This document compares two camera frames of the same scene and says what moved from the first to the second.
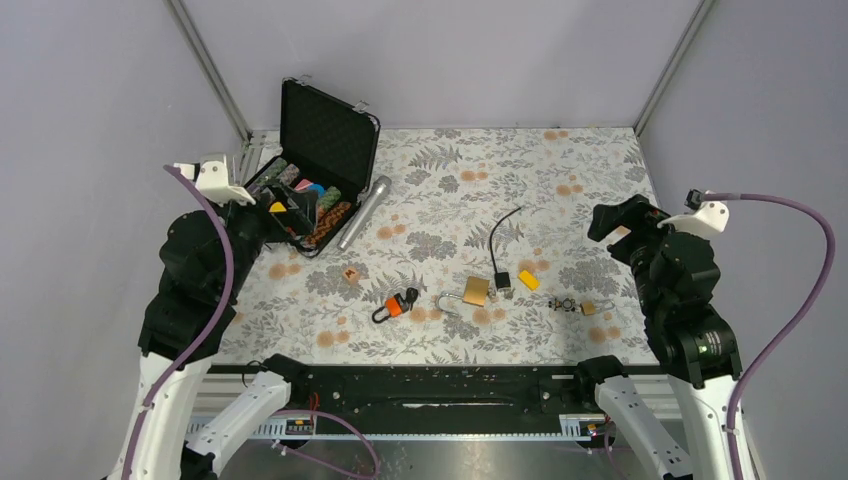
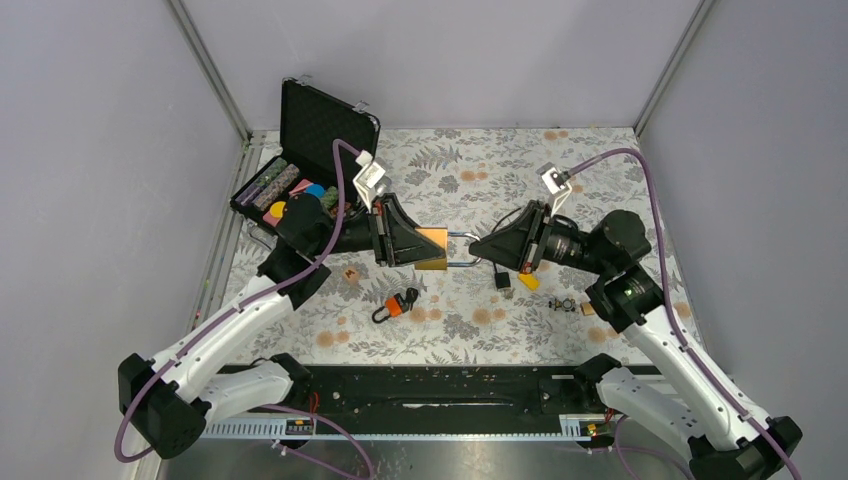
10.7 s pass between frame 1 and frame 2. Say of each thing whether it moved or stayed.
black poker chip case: stayed
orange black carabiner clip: stayed
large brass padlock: moved
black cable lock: stayed
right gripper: moved
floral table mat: stayed
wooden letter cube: stayed
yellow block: stayed
